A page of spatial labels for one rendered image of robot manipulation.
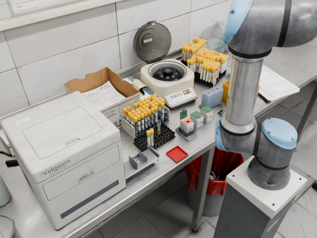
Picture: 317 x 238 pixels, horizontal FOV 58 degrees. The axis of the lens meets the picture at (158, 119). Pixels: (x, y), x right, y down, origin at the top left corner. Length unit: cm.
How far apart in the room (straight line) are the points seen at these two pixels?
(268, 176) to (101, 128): 60
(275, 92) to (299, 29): 92
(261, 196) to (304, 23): 60
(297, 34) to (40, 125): 76
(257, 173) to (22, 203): 85
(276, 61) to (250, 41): 123
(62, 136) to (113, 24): 78
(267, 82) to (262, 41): 96
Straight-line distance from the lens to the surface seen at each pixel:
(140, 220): 206
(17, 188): 123
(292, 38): 78
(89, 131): 91
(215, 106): 148
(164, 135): 127
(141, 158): 116
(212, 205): 196
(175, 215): 208
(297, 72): 192
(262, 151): 103
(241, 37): 77
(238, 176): 115
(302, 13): 78
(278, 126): 104
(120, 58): 162
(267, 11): 77
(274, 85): 172
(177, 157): 122
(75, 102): 103
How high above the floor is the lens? 178
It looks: 41 degrees down
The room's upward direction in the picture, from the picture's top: 1 degrees clockwise
